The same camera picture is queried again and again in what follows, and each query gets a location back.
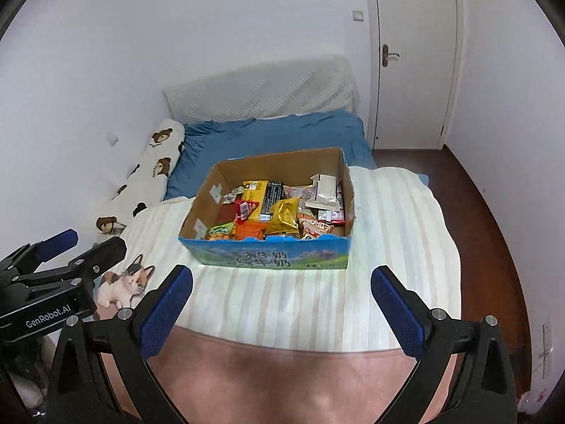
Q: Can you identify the white door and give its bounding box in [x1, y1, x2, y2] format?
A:
[363, 0, 465, 151]

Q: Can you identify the bear print bolster pillow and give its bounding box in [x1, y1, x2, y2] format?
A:
[96, 119, 186, 243]

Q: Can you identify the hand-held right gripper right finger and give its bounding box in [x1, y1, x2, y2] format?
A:
[371, 266, 518, 424]

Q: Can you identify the black noodle packet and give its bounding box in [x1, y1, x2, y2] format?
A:
[260, 181, 285, 222]

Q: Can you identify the blue bed sheet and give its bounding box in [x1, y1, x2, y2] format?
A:
[163, 110, 430, 203]

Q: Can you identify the cardboard box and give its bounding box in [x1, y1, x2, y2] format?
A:
[178, 147, 356, 271]

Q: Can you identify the pile of mixed packets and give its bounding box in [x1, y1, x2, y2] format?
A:
[205, 173, 347, 242]

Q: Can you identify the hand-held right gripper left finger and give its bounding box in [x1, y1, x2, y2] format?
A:
[46, 265, 194, 424]

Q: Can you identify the striped cat print blanket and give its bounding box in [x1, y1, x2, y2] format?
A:
[95, 167, 462, 424]

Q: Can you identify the yellow noodle packet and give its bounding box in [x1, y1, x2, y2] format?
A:
[242, 180, 270, 222]

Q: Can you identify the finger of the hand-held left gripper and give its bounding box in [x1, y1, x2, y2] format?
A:
[18, 236, 128, 289]
[0, 229, 79, 277]

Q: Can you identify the orange white snack packet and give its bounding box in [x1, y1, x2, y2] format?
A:
[300, 217, 334, 240]

